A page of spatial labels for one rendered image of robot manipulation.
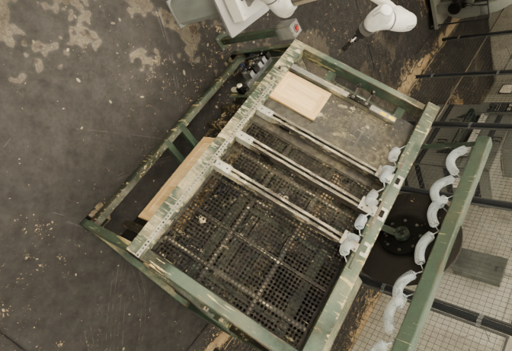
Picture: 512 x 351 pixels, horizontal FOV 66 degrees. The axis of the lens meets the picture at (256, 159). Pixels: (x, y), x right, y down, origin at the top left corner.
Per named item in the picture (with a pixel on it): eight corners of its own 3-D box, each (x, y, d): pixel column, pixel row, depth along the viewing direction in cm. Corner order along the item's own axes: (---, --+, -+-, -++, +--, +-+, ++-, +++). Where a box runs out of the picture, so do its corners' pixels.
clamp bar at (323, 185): (241, 133, 298) (242, 115, 277) (383, 215, 275) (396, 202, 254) (234, 142, 294) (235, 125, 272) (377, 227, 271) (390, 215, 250)
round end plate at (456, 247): (372, 183, 334) (476, 199, 278) (375, 187, 337) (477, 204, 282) (331, 262, 300) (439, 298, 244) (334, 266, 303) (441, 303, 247)
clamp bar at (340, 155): (260, 107, 310) (264, 88, 289) (398, 184, 288) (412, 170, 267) (254, 116, 306) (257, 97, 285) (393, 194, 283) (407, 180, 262)
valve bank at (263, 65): (253, 46, 340) (273, 43, 323) (260, 59, 348) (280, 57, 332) (220, 84, 319) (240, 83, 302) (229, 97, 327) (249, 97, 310)
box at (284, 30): (280, 20, 335) (296, 17, 323) (286, 33, 342) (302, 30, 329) (273, 29, 330) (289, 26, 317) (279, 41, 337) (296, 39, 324)
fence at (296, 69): (292, 66, 332) (292, 63, 329) (395, 120, 314) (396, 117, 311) (289, 70, 330) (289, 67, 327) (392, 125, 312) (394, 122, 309)
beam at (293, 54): (293, 47, 351) (295, 38, 341) (305, 53, 348) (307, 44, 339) (128, 253, 256) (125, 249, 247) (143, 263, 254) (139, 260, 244)
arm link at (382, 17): (363, 33, 215) (384, 34, 219) (381, 17, 201) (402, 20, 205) (361, 14, 217) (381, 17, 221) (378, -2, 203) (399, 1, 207)
